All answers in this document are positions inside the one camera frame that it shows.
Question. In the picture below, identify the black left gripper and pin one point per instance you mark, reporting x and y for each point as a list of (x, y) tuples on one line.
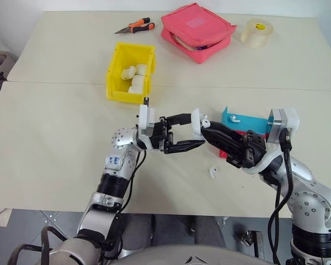
[(158, 132)]

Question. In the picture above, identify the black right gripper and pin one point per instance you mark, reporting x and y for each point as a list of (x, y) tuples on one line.
[(253, 149)]

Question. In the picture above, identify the white earbud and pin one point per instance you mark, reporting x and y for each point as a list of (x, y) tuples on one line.
[(205, 123), (234, 118), (213, 173)]

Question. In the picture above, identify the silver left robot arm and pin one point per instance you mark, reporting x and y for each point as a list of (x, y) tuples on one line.
[(122, 138)]

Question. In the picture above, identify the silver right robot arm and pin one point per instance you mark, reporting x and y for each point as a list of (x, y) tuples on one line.
[(311, 204)]

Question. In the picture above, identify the yellow plastic bin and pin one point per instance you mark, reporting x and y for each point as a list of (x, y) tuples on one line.
[(118, 55)]

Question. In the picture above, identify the red plastic tray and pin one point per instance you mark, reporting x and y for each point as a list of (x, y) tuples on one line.
[(223, 154)]

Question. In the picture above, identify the blue plastic tray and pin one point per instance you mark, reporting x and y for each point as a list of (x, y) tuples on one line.
[(251, 122)]

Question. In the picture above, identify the pink fabric zip pouch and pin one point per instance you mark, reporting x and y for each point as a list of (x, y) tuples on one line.
[(193, 25)]

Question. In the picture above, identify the clear adhesive tape roll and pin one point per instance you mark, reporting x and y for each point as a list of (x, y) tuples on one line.
[(256, 33)]

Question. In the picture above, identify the grey robot torso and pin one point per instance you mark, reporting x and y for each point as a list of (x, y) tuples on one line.
[(165, 256)]

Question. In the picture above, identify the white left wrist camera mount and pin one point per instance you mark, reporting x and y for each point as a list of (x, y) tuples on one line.
[(144, 118)]

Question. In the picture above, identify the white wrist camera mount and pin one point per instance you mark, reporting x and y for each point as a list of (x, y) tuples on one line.
[(144, 118), (291, 118)]

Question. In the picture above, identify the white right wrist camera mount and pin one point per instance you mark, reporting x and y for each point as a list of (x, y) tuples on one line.
[(291, 118)]

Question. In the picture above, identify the metal floor bracket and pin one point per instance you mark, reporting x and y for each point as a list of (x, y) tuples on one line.
[(251, 241)]

